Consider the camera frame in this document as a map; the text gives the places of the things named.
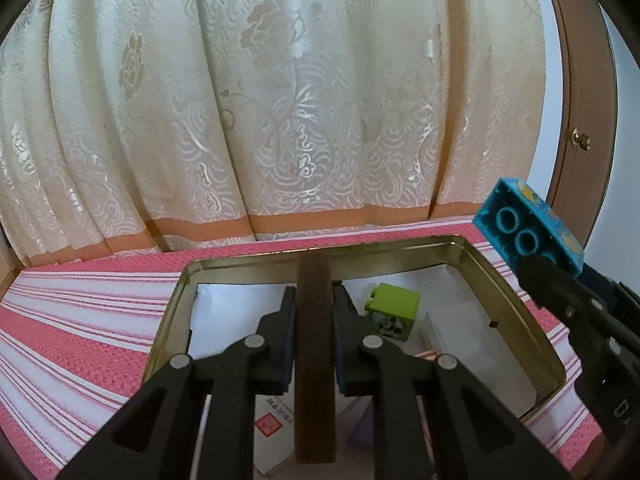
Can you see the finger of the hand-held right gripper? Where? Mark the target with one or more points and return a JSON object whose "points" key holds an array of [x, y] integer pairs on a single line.
{"points": [[555, 290], [607, 292]]}

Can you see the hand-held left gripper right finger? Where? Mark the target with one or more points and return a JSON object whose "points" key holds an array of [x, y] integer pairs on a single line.
{"points": [[341, 345]]}

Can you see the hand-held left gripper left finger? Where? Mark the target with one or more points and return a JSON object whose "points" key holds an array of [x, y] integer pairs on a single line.
{"points": [[287, 345]]}

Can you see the brown wooden block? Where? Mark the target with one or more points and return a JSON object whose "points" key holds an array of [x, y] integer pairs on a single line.
{"points": [[315, 360]]}

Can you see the blue toy brick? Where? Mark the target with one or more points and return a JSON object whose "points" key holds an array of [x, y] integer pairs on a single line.
{"points": [[520, 225]]}

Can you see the gold metal tin box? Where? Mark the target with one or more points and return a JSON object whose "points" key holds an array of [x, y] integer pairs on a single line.
{"points": [[240, 272]]}

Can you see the green toy brick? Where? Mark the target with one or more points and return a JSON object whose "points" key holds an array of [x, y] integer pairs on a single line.
{"points": [[392, 302]]}

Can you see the white paper lining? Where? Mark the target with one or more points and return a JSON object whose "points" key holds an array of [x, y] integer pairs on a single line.
{"points": [[230, 310]]}

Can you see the small white carton box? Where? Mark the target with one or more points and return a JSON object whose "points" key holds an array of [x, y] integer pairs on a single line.
{"points": [[272, 435]]}

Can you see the translucent plastic box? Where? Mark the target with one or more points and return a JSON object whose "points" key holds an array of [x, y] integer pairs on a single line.
{"points": [[455, 325]]}

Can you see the brass door knob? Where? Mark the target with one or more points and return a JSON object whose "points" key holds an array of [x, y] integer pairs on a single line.
{"points": [[581, 140]]}

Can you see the brown wooden door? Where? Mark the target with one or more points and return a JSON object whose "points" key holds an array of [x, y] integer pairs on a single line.
{"points": [[585, 85]]}

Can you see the pink striped bedspread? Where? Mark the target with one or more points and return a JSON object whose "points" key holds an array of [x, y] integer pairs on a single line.
{"points": [[75, 335]]}

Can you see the cream floral patterned curtain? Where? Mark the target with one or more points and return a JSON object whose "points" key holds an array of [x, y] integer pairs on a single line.
{"points": [[250, 110]]}

